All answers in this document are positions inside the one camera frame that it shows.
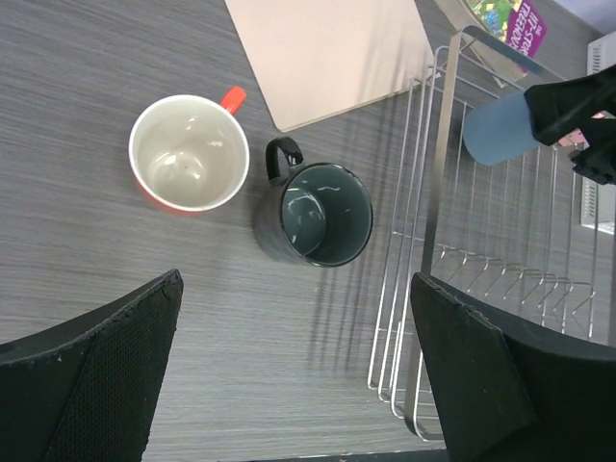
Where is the purple treehouse book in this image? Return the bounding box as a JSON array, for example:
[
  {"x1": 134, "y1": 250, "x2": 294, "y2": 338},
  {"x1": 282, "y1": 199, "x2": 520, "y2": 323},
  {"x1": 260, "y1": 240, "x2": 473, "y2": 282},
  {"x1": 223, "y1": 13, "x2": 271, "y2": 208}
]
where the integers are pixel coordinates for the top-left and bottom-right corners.
[{"x1": 435, "y1": 0, "x2": 548, "y2": 82}]

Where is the metal wire dish rack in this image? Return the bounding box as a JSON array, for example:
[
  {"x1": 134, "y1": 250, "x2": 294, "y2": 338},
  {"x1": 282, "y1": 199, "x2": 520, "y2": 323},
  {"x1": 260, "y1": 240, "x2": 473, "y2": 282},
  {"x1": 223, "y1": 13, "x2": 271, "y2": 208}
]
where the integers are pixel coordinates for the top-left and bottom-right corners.
[{"x1": 367, "y1": 26, "x2": 615, "y2": 444}]

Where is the beige cardboard notebook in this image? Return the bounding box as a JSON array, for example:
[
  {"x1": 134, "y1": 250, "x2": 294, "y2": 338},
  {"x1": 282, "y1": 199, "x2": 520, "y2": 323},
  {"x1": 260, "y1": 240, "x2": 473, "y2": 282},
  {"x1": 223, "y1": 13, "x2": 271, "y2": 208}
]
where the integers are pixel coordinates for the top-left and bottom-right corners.
[{"x1": 226, "y1": 0, "x2": 433, "y2": 132}]

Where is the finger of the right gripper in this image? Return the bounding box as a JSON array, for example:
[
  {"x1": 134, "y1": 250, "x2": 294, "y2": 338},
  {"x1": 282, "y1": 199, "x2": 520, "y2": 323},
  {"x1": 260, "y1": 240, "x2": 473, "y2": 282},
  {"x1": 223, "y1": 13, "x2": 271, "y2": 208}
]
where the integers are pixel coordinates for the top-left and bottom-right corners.
[{"x1": 524, "y1": 65, "x2": 615, "y2": 145}]

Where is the blue cup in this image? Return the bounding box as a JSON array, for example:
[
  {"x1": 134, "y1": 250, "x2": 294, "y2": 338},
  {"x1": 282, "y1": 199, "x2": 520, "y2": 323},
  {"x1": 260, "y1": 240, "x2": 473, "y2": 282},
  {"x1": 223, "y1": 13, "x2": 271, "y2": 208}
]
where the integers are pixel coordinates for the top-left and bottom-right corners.
[{"x1": 462, "y1": 91, "x2": 540, "y2": 166}]

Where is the grey mug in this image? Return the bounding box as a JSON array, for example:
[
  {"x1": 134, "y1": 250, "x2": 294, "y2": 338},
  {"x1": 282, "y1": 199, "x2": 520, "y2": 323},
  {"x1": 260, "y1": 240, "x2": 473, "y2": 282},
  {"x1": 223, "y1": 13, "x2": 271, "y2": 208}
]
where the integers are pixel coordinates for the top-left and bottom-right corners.
[{"x1": 253, "y1": 137, "x2": 373, "y2": 268}]

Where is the white file organizer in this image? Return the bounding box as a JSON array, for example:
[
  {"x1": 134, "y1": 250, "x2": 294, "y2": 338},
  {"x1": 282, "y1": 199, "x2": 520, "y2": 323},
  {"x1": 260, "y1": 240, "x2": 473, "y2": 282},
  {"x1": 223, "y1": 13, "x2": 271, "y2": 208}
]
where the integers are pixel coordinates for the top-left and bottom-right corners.
[{"x1": 579, "y1": 31, "x2": 616, "y2": 237}]

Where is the orange cup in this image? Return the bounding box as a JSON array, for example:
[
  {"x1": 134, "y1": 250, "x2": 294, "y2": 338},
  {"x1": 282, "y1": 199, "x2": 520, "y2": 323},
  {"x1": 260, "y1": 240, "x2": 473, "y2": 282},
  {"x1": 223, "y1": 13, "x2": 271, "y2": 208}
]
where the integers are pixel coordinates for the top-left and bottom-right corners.
[{"x1": 127, "y1": 86, "x2": 250, "y2": 216}]

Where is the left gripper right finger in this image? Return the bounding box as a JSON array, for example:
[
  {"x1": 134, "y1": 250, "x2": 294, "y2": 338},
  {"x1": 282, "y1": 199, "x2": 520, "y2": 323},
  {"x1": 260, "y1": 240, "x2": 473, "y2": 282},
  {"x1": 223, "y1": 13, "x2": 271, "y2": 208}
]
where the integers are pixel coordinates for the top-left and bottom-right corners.
[{"x1": 410, "y1": 273, "x2": 615, "y2": 461}]

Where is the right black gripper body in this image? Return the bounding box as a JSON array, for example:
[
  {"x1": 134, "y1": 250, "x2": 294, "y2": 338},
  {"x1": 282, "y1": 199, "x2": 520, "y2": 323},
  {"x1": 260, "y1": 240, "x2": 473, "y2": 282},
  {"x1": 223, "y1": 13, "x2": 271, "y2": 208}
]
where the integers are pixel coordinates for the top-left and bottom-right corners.
[{"x1": 571, "y1": 115, "x2": 615, "y2": 185}]

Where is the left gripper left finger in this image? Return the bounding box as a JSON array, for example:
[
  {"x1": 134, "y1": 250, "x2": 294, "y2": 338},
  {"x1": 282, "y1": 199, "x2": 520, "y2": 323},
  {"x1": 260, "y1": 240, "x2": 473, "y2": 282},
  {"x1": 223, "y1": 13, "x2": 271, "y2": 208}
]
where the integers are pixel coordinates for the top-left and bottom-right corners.
[{"x1": 1, "y1": 269, "x2": 184, "y2": 461}]

